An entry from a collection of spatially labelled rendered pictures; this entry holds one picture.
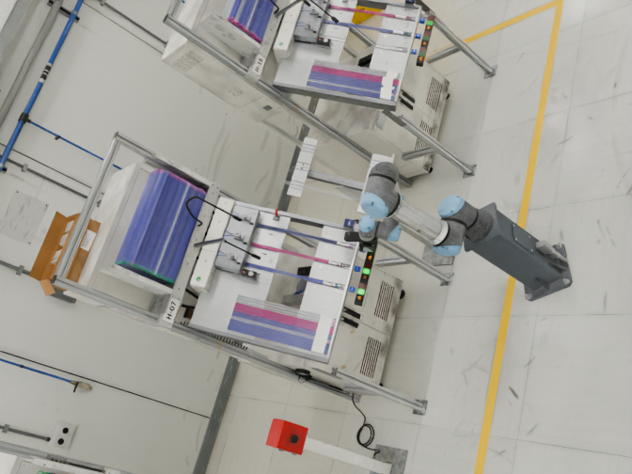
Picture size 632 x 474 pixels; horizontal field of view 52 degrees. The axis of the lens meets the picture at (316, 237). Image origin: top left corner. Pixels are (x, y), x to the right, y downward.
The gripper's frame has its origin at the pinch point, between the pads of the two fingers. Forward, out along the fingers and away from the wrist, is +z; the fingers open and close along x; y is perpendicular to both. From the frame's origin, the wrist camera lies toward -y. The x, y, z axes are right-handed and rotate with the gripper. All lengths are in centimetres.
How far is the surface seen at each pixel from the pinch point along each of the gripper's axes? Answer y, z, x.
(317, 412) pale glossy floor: -12, 114, -73
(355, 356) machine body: 6, 54, -44
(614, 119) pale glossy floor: 109, -10, 94
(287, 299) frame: -38, 45, -24
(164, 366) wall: -131, 150, -67
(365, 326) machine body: 7, 55, -26
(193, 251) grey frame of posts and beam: -81, -8, -25
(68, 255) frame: -122, -44, -50
